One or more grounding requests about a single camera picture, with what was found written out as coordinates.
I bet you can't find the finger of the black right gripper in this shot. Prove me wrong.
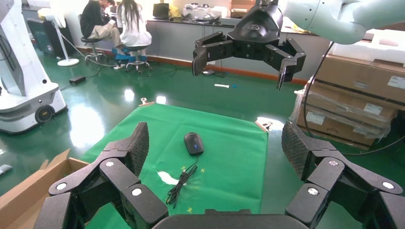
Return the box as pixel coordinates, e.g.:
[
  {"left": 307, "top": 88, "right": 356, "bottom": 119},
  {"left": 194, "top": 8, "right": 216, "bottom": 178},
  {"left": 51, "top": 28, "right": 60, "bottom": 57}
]
[
  {"left": 192, "top": 31, "right": 235, "bottom": 77},
  {"left": 265, "top": 38, "right": 307, "bottom": 91}
]

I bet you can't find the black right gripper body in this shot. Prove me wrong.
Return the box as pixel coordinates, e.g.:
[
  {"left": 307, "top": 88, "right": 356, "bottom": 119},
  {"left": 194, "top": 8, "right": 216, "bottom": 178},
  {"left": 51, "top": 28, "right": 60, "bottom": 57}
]
[{"left": 227, "top": 3, "right": 284, "bottom": 61}]

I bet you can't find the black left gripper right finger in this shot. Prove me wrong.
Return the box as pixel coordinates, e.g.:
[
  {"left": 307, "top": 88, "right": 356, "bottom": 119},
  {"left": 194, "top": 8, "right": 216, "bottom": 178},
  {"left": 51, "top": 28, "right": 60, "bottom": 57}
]
[{"left": 281, "top": 121, "right": 405, "bottom": 229}]

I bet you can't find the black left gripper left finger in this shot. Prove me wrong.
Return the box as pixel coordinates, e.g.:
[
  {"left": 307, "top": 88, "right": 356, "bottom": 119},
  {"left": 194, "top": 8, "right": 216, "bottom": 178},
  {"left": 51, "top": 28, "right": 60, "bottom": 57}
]
[{"left": 33, "top": 121, "right": 168, "bottom": 229}]

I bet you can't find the open brown cardboard box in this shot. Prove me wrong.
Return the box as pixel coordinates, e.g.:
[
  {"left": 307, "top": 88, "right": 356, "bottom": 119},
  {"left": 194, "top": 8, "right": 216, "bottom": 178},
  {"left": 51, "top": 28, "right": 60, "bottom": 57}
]
[{"left": 0, "top": 148, "right": 91, "bottom": 229}]

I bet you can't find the brown carton with flaps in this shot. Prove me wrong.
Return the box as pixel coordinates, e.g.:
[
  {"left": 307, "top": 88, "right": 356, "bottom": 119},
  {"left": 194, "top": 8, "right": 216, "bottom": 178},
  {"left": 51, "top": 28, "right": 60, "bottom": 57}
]
[{"left": 230, "top": 0, "right": 256, "bottom": 19}]

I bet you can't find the plastic-wrapped flat cardboard carton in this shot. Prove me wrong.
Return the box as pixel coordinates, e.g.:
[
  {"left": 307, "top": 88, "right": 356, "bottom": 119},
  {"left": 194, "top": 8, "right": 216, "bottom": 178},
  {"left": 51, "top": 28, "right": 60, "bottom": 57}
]
[
  {"left": 294, "top": 109, "right": 380, "bottom": 151},
  {"left": 300, "top": 81, "right": 399, "bottom": 127}
]

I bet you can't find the white lab equipment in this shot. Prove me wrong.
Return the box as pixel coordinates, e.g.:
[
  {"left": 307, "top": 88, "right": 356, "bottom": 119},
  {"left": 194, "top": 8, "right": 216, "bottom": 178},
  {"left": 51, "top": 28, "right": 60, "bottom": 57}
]
[{"left": 182, "top": 3, "right": 232, "bottom": 20}]

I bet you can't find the grey lab counter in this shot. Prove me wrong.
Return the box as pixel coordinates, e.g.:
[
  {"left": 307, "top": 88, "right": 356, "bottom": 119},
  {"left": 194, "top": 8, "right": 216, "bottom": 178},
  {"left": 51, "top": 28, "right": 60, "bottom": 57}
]
[{"left": 145, "top": 17, "right": 331, "bottom": 80}]

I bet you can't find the large brown cardboard carton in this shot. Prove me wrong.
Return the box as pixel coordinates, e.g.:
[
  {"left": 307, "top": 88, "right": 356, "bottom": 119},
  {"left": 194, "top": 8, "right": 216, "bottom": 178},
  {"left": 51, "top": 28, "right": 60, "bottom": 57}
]
[{"left": 316, "top": 53, "right": 405, "bottom": 105}]

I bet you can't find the green table cloth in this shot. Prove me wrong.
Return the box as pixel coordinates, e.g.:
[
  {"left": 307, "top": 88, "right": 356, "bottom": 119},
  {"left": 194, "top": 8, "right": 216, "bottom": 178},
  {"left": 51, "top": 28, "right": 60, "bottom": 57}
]
[{"left": 80, "top": 104, "right": 269, "bottom": 229}]

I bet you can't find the black monitor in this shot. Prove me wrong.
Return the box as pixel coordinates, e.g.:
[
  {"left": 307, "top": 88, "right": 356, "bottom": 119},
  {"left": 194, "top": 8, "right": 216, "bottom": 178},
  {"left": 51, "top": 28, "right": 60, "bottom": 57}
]
[{"left": 152, "top": 3, "right": 170, "bottom": 20}]

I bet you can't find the black swivel stool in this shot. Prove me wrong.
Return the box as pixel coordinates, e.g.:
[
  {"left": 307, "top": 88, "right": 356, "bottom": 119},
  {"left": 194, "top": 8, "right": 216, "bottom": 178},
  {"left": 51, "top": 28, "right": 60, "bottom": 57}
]
[
  {"left": 81, "top": 37, "right": 108, "bottom": 65},
  {"left": 125, "top": 45, "right": 153, "bottom": 74}
]

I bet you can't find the seated person in white coat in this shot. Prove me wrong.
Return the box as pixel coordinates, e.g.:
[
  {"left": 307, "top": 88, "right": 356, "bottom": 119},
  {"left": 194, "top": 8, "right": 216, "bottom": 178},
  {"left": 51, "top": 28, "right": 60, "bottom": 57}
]
[{"left": 112, "top": 0, "right": 153, "bottom": 63}]

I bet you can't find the white foam packing block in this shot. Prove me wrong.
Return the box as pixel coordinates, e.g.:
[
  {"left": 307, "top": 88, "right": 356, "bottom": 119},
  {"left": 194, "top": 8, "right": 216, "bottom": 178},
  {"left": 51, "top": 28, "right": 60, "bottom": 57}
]
[{"left": 329, "top": 28, "right": 405, "bottom": 65}]

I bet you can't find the white stand base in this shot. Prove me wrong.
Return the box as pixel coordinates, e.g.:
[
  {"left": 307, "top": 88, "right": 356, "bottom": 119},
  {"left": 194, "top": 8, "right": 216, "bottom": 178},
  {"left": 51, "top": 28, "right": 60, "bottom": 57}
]
[{"left": 38, "top": 8, "right": 80, "bottom": 68}]

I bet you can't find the seated person in black top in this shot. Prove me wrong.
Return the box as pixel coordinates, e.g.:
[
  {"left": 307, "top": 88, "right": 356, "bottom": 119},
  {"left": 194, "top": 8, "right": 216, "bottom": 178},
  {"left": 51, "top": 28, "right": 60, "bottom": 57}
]
[{"left": 79, "top": 0, "right": 124, "bottom": 48}]

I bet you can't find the white wheeled robot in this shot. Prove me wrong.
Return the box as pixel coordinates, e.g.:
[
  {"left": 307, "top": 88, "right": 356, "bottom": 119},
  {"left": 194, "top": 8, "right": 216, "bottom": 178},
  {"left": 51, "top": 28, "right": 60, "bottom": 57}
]
[{"left": 0, "top": 0, "right": 68, "bottom": 135}]

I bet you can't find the black cabinet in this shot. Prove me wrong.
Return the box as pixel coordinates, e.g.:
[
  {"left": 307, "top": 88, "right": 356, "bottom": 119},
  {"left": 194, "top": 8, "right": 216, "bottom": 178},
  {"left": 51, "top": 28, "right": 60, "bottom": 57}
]
[{"left": 27, "top": 18, "right": 76, "bottom": 59}]

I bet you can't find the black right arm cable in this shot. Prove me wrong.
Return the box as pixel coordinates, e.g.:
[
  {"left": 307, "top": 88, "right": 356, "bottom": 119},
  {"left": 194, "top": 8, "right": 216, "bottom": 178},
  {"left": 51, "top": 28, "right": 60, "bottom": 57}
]
[{"left": 303, "top": 41, "right": 405, "bottom": 157}]

